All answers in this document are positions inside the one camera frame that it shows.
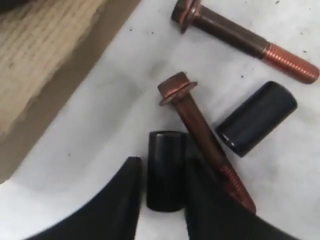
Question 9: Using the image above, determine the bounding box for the brown cardboard box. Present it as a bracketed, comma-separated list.
[0, 0, 148, 185]

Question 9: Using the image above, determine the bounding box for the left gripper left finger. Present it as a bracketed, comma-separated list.
[26, 156, 143, 240]

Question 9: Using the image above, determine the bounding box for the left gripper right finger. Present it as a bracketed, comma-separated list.
[184, 144, 320, 240]

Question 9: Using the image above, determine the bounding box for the copper flange bolt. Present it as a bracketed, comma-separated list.
[157, 71, 257, 216]
[170, 0, 320, 85]

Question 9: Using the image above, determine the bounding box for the black cylindrical sleeve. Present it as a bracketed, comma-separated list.
[145, 130, 189, 213]
[214, 80, 299, 158]

